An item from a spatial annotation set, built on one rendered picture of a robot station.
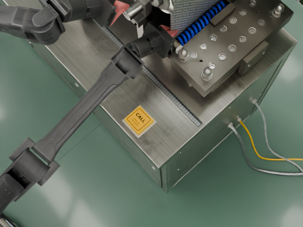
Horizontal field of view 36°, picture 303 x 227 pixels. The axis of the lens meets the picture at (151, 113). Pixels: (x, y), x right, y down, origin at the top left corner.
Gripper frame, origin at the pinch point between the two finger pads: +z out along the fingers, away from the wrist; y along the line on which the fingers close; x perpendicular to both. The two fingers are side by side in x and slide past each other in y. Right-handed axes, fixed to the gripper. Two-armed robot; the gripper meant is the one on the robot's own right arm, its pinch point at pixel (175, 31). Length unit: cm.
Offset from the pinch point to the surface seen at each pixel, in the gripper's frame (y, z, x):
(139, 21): -7.1, -10.6, 2.1
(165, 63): 0.4, 4.3, -16.7
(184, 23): 0.2, 2.7, 2.7
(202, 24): 3.0, 9.4, 2.2
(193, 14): 0.2, 5.8, 5.3
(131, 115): 7.5, -15.4, -25.5
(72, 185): -11, 2, -122
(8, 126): -59, -3, -125
